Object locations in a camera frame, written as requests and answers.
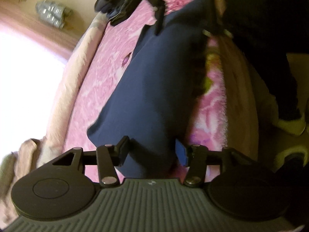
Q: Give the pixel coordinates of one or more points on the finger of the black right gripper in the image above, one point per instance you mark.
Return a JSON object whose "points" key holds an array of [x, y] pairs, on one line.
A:
{"points": [[214, 27], [159, 7]]}

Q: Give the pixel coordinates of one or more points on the white slipper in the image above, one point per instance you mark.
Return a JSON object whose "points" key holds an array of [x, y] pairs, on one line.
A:
{"points": [[293, 127]]}

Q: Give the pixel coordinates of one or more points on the folded pink beige blankets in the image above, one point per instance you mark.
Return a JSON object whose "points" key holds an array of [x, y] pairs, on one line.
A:
{"points": [[13, 167]]}

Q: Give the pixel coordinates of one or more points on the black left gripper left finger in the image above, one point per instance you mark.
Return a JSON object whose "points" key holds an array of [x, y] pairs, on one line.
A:
{"points": [[109, 157]]}

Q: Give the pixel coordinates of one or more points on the navy blue garment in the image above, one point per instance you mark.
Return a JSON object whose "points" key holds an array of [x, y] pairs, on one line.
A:
{"points": [[154, 98]]}

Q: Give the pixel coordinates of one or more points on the cream rolled duvet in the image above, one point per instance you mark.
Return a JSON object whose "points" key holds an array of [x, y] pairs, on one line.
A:
{"points": [[78, 65]]}

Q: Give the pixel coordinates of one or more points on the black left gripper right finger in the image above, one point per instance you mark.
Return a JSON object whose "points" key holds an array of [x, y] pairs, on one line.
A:
{"points": [[193, 157]]}

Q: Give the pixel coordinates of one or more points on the pink rose bed blanket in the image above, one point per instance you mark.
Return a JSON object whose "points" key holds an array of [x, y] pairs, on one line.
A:
{"points": [[207, 123]]}

